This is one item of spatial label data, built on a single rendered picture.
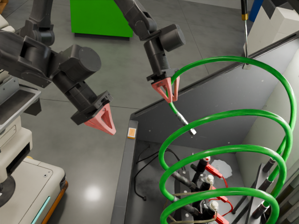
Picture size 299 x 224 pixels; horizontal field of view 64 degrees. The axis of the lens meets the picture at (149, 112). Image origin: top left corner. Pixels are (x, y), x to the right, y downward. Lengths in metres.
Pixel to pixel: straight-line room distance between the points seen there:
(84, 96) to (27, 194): 1.17
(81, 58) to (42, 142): 1.83
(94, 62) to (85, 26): 3.49
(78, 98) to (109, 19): 3.42
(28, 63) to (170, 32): 0.41
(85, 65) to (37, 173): 1.31
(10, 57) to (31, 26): 0.49
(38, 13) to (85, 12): 2.94
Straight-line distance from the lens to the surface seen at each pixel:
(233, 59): 0.66
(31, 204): 1.64
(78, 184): 1.99
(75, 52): 0.51
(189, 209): 0.68
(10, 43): 0.54
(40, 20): 1.01
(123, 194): 0.83
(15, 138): 1.24
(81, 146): 2.22
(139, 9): 0.78
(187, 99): 1.00
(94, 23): 3.98
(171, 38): 0.74
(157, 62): 0.75
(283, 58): 0.99
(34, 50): 0.56
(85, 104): 0.57
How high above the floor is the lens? 1.67
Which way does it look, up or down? 39 degrees down
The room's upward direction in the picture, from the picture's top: 11 degrees clockwise
